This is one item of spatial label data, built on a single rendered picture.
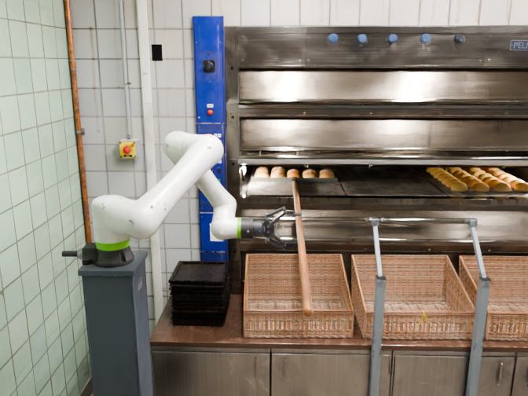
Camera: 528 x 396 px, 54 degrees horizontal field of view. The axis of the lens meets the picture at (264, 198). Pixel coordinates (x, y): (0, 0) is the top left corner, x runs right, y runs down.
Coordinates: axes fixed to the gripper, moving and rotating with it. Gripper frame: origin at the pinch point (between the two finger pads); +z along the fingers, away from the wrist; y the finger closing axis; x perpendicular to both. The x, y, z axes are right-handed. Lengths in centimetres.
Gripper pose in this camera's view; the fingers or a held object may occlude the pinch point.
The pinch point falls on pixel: (298, 229)
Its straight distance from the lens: 235.3
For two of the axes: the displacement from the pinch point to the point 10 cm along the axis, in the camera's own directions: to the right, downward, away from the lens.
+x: -0.3, 2.6, -9.7
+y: 0.0, 9.7, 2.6
